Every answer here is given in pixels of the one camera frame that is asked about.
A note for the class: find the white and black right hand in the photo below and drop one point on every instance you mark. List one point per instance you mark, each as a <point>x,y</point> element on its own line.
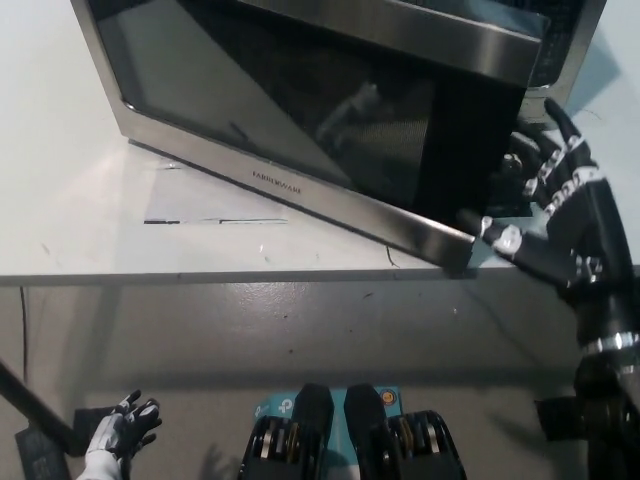
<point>585,235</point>

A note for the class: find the white and black left hand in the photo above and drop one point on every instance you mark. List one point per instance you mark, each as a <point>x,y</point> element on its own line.
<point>112,432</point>

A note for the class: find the stainless steel Farberware microwave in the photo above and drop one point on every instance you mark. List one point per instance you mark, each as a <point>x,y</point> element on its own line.
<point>280,125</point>

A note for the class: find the stainless steel microwave body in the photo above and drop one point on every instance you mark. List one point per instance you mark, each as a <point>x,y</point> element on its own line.
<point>570,45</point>

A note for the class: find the small black floor mat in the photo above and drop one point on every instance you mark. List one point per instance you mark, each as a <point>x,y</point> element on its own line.
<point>87,417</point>

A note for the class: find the large black floor mat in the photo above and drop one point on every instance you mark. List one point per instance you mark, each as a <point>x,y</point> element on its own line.
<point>40,455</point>

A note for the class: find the black slanted bar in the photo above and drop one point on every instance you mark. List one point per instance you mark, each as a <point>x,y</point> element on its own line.
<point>32,405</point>

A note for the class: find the black tape patch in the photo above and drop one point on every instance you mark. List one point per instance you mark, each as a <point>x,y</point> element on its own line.
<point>505,206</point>

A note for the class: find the black ribbed floor mat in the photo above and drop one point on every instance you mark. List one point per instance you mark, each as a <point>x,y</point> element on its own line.
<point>557,417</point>

